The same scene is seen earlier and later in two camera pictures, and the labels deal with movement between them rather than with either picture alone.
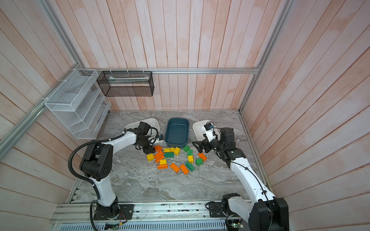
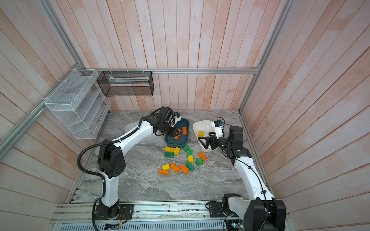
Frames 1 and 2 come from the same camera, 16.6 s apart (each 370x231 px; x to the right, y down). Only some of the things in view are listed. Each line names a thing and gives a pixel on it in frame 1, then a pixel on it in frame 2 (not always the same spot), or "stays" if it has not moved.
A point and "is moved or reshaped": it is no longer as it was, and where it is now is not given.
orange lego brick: x=184 y=169 stays
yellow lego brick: x=191 y=159 stays
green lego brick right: x=199 y=161 stays
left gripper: x=149 y=150 → x=172 y=134
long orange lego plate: x=158 y=148 → x=177 y=137
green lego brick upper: x=186 y=148 stays
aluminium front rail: x=145 y=212 stays
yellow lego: x=163 y=161 → x=165 y=167
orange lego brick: x=162 y=166 is moved or reshaped
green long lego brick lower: x=190 y=166 stays
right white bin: x=199 y=131 stays
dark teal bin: x=177 y=132 stays
